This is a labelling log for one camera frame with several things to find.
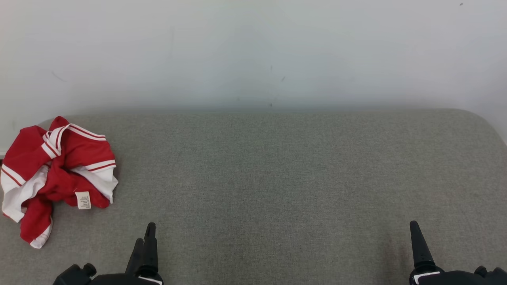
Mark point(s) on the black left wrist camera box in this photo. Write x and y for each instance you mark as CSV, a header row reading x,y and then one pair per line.
x,y
73,275

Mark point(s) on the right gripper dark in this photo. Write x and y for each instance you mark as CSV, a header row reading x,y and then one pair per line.
x,y
443,278

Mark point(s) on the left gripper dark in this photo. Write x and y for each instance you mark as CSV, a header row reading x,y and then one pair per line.
x,y
119,280

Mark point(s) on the red jersey with white sleeves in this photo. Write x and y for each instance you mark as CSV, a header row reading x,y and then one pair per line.
x,y
87,150

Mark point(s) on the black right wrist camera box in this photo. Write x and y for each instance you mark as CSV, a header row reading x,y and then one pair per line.
x,y
493,277

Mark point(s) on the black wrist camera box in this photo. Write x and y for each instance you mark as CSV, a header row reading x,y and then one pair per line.
x,y
73,275
493,277

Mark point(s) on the grey fabric sofa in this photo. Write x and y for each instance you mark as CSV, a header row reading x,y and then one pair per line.
x,y
277,178

